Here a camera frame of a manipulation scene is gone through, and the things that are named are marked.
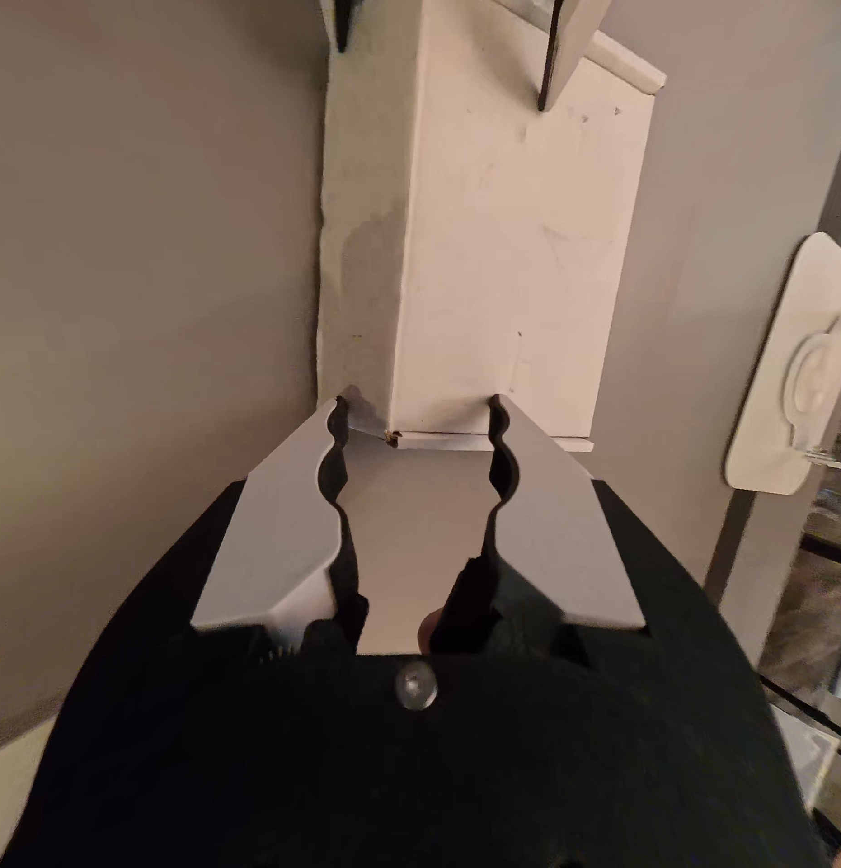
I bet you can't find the white cardboard box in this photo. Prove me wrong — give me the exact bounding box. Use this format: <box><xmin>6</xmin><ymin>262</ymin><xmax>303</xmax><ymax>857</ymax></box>
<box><xmin>316</xmin><ymin>0</ymin><xmax>667</xmax><ymax>452</ymax></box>

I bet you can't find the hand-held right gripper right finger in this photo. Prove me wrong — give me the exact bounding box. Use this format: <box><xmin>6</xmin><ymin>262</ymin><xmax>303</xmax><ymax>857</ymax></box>
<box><xmin>481</xmin><ymin>395</ymin><xmax>647</xmax><ymax>652</ymax></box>

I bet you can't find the white base document stand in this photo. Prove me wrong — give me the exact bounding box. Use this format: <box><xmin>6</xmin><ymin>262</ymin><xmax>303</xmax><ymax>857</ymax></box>
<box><xmin>724</xmin><ymin>232</ymin><xmax>841</xmax><ymax>496</ymax></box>

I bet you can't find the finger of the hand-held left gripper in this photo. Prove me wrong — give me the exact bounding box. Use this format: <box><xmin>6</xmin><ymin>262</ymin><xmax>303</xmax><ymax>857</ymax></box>
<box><xmin>319</xmin><ymin>0</ymin><xmax>367</xmax><ymax>54</ymax></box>
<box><xmin>537</xmin><ymin>0</ymin><xmax>614</xmax><ymax>113</ymax></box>

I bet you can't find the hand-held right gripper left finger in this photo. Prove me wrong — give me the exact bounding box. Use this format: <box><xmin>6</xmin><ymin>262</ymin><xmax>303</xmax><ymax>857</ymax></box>
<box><xmin>190</xmin><ymin>395</ymin><xmax>360</xmax><ymax>630</ymax></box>

